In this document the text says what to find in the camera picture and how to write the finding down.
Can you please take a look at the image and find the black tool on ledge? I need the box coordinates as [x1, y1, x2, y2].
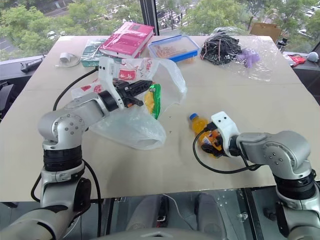
[19, 55, 46, 74]

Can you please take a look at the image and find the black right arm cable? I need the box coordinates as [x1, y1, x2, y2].
[192, 121, 261, 174]

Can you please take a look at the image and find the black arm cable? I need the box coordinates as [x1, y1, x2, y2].
[31, 66, 104, 237]
[192, 121, 261, 174]

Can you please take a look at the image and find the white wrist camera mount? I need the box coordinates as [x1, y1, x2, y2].
[98, 56, 126, 111]
[210, 111, 241, 159]

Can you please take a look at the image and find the pink hardcover book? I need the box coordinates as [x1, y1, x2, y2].
[98, 21, 156, 58]

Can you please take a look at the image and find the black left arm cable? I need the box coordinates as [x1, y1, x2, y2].
[31, 66, 104, 237]

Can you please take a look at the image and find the clear container blue lid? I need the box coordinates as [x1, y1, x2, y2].
[147, 34, 201, 64]

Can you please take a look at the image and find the grey round object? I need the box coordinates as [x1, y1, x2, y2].
[306, 51, 320, 62]

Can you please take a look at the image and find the orange soda bottle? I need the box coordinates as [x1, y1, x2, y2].
[187, 112, 226, 160]

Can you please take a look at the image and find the dark window frame post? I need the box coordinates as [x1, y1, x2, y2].
[139, 0, 161, 36]

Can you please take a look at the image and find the red packet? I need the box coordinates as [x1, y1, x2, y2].
[287, 53, 307, 67]

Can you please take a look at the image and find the green chip bag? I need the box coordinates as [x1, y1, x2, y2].
[144, 83, 162, 121]

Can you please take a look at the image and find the small black device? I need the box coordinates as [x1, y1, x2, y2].
[276, 37, 287, 52]

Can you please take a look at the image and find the brown cardboard box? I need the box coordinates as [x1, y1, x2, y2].
[249, 22, 282, 44]

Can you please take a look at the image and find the purple plush toy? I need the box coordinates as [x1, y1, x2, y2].
[236, 47, 261, 69]

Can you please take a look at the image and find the white tape roll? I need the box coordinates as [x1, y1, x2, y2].
[55, 51, 82, 69]

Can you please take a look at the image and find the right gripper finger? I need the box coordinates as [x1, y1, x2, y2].
[200, 144, 214, 155]

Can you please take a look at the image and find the teal book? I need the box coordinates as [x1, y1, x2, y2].
[79, 38, 109, 69]

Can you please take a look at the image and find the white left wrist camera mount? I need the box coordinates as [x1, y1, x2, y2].
[98, 56, 126, 111]

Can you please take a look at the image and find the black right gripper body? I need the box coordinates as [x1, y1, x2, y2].
[212, 139, 226, 159]

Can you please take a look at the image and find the black cabinet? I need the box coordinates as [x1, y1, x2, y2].
[292, 66, 320, 103]

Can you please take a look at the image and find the clear plastic bag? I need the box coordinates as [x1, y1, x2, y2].
[199, 26, 280, 82]

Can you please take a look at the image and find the grey robot torso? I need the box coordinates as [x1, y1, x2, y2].
[91, 226, 210, 240]

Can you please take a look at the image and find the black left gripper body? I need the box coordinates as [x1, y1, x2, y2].
[112, 80, 135, 109]

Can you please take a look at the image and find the thin white cable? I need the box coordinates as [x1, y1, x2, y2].
[161, 193, 186, 226]

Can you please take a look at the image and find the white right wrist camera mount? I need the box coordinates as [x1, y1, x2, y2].
[210, 111, 241, 159]

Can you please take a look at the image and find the white red-printed plastic bag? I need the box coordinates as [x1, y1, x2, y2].
[70, 57, 188, 151]

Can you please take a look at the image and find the black cable bundle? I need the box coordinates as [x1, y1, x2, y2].
[199, 33, 243, 67]

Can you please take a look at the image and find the grey rounded robot leg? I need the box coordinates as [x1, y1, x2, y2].
[124, 194, 163, 232]
[196, 193, 226, 232]

